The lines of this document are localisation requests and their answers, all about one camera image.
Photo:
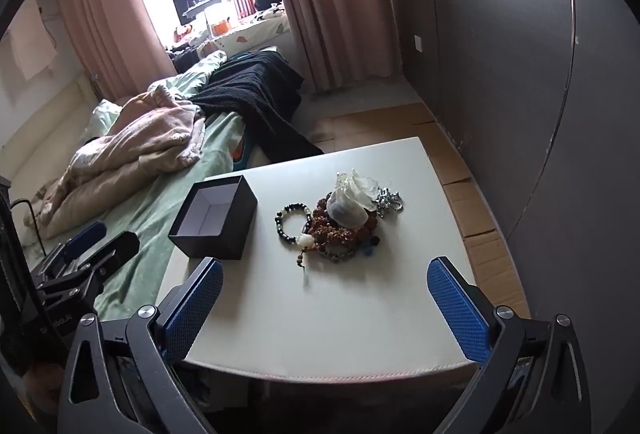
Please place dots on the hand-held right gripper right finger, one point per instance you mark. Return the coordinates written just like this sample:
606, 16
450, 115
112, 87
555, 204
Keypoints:
457, 309

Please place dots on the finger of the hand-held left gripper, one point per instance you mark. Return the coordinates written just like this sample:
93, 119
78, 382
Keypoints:
115, 249
85, 236

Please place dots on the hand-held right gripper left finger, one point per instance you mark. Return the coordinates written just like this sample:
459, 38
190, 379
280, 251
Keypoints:
195, 309

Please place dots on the black jewelry box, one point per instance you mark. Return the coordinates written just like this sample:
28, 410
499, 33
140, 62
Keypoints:
235, 234

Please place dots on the white translucent pouch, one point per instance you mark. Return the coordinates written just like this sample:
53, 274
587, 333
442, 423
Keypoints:
350, 199

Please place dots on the green bedsheet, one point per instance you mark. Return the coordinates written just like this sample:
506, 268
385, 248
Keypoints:
150, 214

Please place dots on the pink fleece blanket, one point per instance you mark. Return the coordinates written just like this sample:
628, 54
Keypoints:
130, 144

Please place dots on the flattened cardboard sheets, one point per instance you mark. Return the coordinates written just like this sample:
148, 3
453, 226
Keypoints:
465, 194

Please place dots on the teal orange printed cloth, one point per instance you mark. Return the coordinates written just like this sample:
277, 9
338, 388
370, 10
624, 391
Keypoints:
241, 149

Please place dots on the light green printed quilt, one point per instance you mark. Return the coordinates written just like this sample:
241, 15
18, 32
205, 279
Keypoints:
200, 69

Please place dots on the white hanging cloth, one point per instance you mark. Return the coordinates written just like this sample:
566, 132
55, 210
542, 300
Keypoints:
32, 39

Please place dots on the black knitted blanket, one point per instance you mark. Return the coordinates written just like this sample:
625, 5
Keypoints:
250, 89

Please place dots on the floral printed cloth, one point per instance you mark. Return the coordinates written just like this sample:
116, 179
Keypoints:
255, 29

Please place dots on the dark brown wardrobe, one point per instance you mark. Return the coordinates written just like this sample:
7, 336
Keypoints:
500, 39

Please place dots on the white wall socket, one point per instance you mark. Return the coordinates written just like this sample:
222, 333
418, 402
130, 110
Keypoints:
418, 43

